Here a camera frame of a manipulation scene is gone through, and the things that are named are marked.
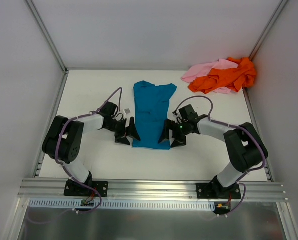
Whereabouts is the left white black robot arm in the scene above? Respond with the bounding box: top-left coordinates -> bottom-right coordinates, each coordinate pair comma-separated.
42,102 -> 141,198

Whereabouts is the white slotted cable duct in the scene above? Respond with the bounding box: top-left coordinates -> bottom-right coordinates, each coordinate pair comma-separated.
28,198 -> 215,212

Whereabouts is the right aluminium corner post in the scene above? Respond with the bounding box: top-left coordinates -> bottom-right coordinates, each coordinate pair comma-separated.
249,0 -> 290,61

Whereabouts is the orange t shirt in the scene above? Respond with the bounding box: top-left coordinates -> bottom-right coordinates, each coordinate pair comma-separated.
188,57 -> 257,94

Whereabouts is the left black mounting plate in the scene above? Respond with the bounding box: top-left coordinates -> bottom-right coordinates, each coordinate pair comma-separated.
63,180 -> 109,198

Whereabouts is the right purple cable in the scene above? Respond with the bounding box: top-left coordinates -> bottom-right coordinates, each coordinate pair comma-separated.
172,95 -> 268,218

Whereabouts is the aluminium corner post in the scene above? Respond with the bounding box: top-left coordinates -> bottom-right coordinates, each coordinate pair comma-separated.
249,0 -> 290,61
24,0 -> 68,74

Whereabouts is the teal blue t shirt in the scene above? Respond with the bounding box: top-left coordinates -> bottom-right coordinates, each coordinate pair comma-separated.
132,81 -> 177,150

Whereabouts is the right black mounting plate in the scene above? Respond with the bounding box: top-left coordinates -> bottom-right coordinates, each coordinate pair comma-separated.
196,182 -> 242,200

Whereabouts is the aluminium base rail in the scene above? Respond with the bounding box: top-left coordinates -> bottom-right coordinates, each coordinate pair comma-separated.
17,177 -> 289,203

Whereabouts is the black mounting plate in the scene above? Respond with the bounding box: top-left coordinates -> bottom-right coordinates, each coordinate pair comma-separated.
63,180 -> 109,198
196,182 -> 242,200

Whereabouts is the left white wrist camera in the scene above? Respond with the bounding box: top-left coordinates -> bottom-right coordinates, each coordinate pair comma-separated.
123,108 -> 131,116

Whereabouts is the pink t shirt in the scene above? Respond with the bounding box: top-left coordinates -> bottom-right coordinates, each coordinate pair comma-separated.
181,59 -> 239,84

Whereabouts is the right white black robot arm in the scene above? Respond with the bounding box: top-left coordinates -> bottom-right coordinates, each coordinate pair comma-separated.
158,104 -> 269,200

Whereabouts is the left aluminium corner post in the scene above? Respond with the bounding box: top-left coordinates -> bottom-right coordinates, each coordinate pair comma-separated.
24,0 -> 68,74

